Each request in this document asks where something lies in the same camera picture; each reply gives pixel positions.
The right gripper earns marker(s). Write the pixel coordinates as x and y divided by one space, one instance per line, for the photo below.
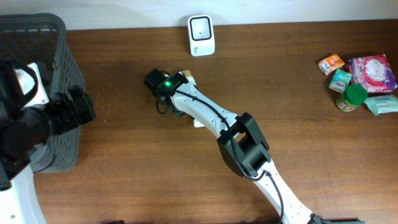
179 112

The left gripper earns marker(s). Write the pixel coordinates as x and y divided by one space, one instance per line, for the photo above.
72 116

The white bamboo print tube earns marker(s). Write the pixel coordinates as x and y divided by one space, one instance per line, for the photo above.
191 79

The orange tissue packet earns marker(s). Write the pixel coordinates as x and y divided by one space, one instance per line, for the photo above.
330 64

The teal tissue packet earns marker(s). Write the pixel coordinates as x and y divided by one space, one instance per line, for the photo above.
340 81

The green lid jar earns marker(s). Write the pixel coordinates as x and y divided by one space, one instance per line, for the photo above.
351 98

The red purple snack bag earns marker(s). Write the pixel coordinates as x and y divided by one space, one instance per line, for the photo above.
373 73

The mint toilet tissue pack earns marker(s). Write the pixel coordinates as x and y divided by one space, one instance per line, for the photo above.
382 104

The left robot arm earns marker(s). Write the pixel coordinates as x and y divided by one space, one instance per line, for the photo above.
25 124

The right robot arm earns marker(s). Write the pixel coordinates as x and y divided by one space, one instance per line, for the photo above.
240 140

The dark grey plastic basket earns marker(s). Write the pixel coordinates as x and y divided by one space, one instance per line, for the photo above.
41 38

